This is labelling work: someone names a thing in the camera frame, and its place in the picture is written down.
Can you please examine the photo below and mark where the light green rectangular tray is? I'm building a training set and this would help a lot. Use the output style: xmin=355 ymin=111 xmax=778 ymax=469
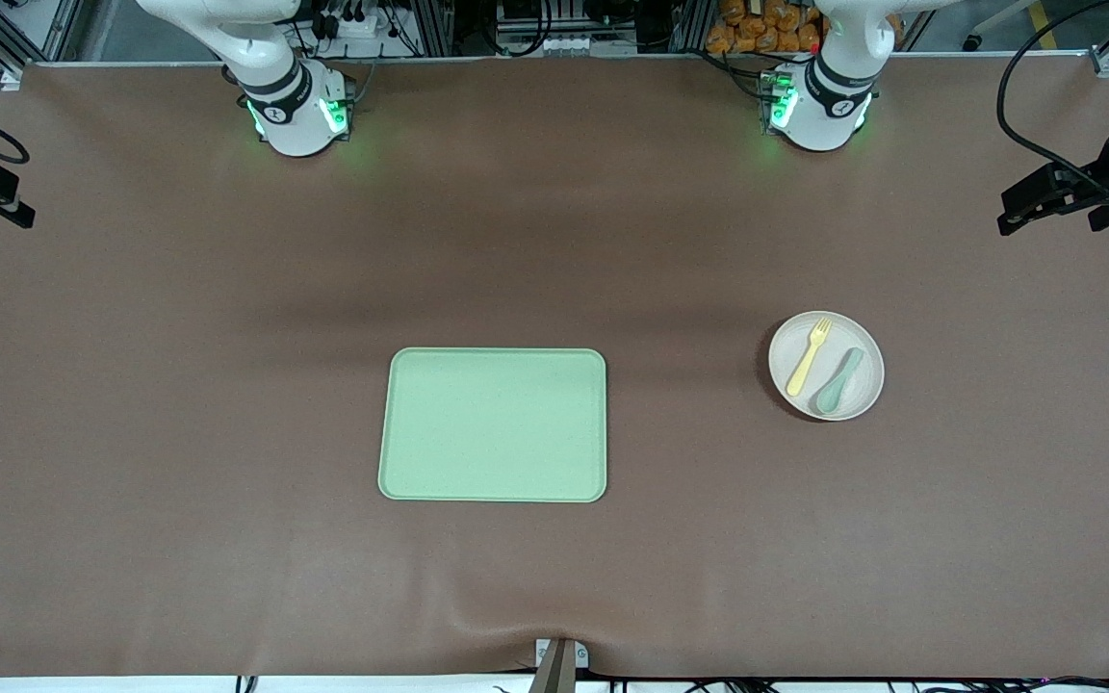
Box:
xmin=377 ymin=347 xmax=608 ymax=503

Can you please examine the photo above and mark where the grey-green plastic spoon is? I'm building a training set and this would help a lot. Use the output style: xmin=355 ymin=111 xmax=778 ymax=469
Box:
xmin=812 ymin=346 xmax=865 ymax=417

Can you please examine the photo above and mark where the brown table cover mat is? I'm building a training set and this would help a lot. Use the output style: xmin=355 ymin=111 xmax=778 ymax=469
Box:
xmin=0 ymin=53 xmax=1109 ymax=680

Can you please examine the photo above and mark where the aluminium frame post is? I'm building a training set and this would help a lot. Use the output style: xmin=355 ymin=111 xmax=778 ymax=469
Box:
xmin=415 ymin=0 xmax=454 ymax=57
xmin=672 ymin=0 xmax=714 ymax=54

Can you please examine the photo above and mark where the yellow plastic fork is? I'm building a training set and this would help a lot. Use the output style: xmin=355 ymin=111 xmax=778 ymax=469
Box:
xmin=786 ymin=317 xmax=835 ymax=398

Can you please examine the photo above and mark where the beige round plate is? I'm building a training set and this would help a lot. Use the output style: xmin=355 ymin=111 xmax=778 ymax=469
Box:
xmin=768 ymin=311 xmax=886 ymax=423

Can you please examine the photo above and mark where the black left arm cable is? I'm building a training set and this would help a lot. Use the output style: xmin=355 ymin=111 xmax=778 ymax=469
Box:
xmin=995 ymin=0 xmax=1109 ymax=191

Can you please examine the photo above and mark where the white power strip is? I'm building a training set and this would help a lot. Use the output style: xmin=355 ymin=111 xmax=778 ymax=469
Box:
xmin=309 ymin=8 xmax=397 ymax=41

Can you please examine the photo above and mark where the bag of orange items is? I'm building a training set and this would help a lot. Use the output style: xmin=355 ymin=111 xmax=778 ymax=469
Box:
xmin=706 ymin=0 xmax=830 ymax=55

